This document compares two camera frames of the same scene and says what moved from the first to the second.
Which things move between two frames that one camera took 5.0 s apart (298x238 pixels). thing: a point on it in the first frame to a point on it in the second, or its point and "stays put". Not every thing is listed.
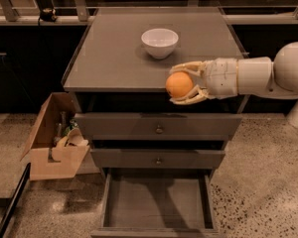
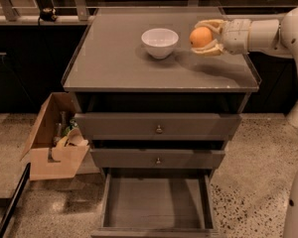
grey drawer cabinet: x=118 y=74 stays put
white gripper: x=224 y=74 to x=236 y=36
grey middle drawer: x=158 y=158 stays put
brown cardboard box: x=57 y=147 stays put
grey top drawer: x=158 y=126 stays put
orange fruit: x=178 y=83 to x=200 y=37
